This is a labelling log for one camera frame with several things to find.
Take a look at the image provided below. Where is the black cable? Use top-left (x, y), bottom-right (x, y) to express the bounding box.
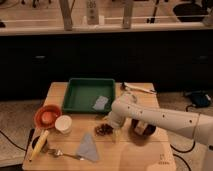
top-left (169, 103), bottom-right (198, 171)
top-left (0, 129), bottom-right (28, 153)

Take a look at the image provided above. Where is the silver fork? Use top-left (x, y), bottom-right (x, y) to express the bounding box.
top-left (48, 149), bottom-right (84, 161)

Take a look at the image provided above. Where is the white cup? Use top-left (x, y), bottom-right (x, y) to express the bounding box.
top-left (55, 115), bottom-right (72, 134)

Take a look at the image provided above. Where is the orange bowl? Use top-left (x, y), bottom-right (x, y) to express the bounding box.
top-left (34, 105), bottom-right (62, 129)

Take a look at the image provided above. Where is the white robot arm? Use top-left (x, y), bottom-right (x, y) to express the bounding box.
top-left (107, 93), bottom-right (213, 171)

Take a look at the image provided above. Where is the brown sponge block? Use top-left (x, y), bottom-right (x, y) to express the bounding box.
top-left (134, 121), bottom-right (148, 135)

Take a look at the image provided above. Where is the dark blue object on floor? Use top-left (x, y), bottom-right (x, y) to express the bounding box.
top-left (184, 91), bottom-right (211, 108)

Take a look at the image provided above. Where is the black cable left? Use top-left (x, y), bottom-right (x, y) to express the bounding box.
top-left (0, 129), bottom-right (28, 153)

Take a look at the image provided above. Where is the black bowl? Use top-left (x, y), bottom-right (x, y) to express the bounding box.
top-left (131, 119), bottom-right (156, 136)

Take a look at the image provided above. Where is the blue triangular cloth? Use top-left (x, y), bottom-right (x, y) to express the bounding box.
top-left (76, 133), bottom-right (99, 162)

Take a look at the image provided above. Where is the bunch of dark grapes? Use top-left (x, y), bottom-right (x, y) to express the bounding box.
top-left (95, 124), bottom-right (113, 136)

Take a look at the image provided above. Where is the light blue cloth in tray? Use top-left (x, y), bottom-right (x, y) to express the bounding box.
top-left (93, 96), bottom-right (109, 110)

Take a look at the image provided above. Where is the green plastic tray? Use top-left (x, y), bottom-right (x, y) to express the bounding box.
top-left (62, 78), bottom-right (115, 114)

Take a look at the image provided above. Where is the small black dish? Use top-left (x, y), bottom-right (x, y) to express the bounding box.
top-left (32, 136), bottom-right (47, 153)

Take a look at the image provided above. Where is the black cable right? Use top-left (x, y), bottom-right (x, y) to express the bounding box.
top-left (169, 103), bottom-right (198, 171)

